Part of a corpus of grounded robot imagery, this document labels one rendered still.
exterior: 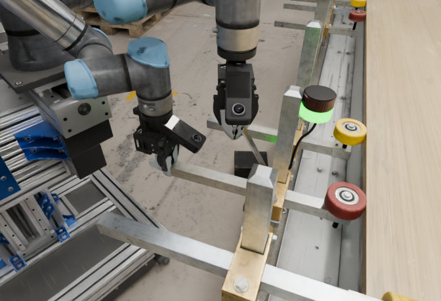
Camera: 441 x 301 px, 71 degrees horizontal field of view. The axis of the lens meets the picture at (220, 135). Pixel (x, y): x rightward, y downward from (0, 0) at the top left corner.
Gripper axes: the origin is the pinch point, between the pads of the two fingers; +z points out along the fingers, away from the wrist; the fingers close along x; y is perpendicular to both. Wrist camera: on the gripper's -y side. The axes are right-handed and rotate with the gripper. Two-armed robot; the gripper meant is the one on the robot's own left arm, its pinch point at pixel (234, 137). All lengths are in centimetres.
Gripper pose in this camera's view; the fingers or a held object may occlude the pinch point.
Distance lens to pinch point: 67.2
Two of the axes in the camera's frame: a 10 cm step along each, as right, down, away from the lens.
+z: 0.0, 7.6, 6.5
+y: -0.1, -6.5, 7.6
